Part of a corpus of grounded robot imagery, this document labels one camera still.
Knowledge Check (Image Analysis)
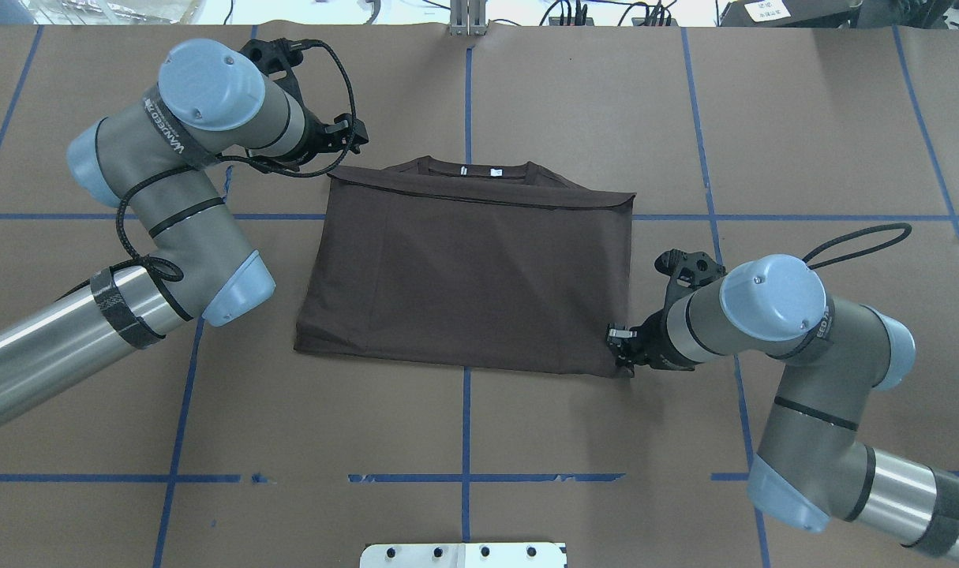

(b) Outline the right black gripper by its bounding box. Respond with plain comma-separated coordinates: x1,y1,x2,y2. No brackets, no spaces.
605,310,695,378

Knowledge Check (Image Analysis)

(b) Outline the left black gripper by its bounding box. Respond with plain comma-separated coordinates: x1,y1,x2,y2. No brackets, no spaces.
293,107,369,163

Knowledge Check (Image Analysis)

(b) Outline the dark brown t-shirt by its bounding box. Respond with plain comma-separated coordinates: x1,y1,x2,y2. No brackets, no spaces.
293,157,635,378

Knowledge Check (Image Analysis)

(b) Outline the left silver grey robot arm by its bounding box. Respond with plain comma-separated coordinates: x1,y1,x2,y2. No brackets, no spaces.
0,37,369,428

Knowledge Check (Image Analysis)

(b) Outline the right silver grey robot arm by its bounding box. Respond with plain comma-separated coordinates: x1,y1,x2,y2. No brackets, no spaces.
606,249,959,563

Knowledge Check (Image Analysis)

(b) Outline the left black braided cable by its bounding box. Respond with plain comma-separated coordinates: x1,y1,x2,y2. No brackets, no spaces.
114,39,360,283

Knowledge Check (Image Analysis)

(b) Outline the black braided cable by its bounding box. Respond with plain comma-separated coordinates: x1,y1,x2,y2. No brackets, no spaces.
801,222,914,271
114,39,360,283

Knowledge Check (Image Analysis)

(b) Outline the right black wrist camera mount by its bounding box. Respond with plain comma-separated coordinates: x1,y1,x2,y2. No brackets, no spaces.
654,248,727,308

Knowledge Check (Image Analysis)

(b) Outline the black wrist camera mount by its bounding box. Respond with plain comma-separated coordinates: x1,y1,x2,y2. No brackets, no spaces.
654,248,727,308
240,37,310,102

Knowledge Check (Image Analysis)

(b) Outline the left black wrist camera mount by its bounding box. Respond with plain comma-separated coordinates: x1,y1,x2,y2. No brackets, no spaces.
240,37,310,102

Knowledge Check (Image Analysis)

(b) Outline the white metal camera stand base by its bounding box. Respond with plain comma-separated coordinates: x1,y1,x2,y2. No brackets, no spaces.
358,542,568,567

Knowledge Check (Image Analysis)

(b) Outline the right black braided cable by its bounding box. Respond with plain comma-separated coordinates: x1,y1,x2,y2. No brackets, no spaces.
801,222,914,271

